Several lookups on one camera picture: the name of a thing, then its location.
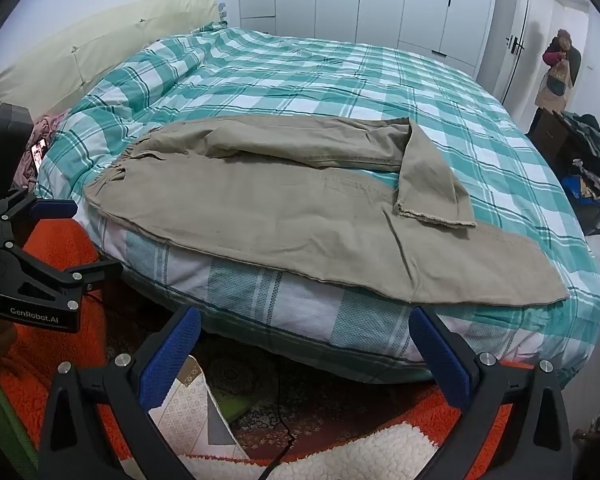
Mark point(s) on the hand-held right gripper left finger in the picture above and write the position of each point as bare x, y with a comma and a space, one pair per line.
172, 355

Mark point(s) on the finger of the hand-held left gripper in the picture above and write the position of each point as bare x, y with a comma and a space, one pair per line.
55, 207
97, 267

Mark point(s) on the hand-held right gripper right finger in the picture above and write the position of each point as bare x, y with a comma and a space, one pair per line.
440, 360

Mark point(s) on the khaki pants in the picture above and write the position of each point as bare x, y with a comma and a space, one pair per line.
280, 210

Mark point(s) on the orange patterned rug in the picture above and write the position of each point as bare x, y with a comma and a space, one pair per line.
55, 245

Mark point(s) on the phone with lit screen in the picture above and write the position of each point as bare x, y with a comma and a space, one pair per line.
39, 155

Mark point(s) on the pink cloth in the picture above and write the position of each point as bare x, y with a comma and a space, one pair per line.
45, 127

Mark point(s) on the patterned cardboard box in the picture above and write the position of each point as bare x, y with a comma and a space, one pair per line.
190, 410

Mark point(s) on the dark patterned rug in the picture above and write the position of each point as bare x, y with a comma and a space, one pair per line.
260, 385

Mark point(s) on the cream padded headboard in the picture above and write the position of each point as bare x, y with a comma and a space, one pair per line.
105, 45

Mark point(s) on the pile of dark clothes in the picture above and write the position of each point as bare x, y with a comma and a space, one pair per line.
590, 150

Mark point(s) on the green white plaid duvet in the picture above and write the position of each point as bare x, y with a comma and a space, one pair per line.
330, 85

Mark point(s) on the white door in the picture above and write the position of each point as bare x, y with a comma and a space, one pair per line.
522, 20

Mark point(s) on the white wardrobe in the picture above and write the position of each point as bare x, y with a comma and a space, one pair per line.
380, 0

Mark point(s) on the white wall socket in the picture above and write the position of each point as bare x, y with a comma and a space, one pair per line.
223, 11

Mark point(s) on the hanging bags on wall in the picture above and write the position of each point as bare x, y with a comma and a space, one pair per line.
560, 70

